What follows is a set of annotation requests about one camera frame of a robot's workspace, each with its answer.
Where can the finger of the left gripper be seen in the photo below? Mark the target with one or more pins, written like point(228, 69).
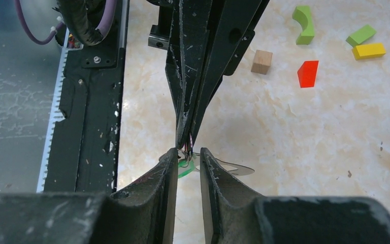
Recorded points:
point(187, 49)
point(229, 23)

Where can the natural wooden cube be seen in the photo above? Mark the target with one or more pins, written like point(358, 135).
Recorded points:
point(262, 62)

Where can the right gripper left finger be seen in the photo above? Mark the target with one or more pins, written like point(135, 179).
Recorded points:
point(142, 212)

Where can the grey slotted cable duct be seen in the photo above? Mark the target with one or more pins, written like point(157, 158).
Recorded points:
point(55, 114)

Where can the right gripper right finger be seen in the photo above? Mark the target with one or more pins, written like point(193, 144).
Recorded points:
point(235, 213)

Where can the green arch block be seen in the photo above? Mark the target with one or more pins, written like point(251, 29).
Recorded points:
point(302, 14)

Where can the yellow block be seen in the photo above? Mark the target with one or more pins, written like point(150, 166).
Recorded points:
point(368, 51)

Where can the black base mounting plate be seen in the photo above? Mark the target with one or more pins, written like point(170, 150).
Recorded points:
point(84, 149)

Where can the red block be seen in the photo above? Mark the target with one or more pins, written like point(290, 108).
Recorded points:
point(307, 73)

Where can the green key tag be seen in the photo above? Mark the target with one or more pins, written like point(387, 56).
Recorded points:
point(185, 167)

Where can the light green flat block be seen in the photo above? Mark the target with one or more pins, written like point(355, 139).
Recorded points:
point(361, 35)

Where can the silver split keyring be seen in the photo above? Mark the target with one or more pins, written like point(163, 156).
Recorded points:
point(187, 150)

